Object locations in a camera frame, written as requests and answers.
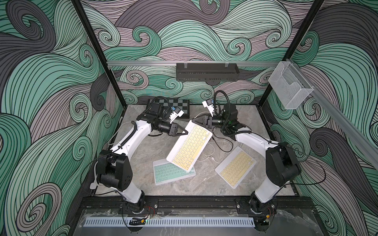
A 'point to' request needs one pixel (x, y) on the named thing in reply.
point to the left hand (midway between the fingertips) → (186, 132)
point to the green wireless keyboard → (165, 171)
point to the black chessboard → (183, 104)
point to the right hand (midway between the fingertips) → (193, 120)
